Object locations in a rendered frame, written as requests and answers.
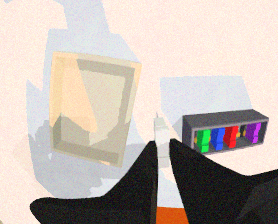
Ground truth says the dark grey fuse block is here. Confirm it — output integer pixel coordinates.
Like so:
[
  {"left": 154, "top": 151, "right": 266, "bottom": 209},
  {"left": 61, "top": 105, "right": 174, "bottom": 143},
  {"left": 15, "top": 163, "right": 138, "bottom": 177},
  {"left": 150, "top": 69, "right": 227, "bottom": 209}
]
[{"left": 183, "top": 108, "right": 269, "bottom": 156}]

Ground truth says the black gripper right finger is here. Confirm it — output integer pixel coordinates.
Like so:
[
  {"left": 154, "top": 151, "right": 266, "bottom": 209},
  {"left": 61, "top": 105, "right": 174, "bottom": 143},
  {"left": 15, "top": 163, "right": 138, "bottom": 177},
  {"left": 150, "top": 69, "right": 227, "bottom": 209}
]
[{"left": 168, "top": 139, "right": 278, "bottom": 224}]

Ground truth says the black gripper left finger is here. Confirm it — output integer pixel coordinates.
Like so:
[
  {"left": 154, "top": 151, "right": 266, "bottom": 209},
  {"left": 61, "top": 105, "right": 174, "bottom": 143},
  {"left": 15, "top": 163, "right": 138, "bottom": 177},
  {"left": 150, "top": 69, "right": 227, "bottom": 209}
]
[{"left": 30, "top": 140, "right": 159, "bottom": 224}]

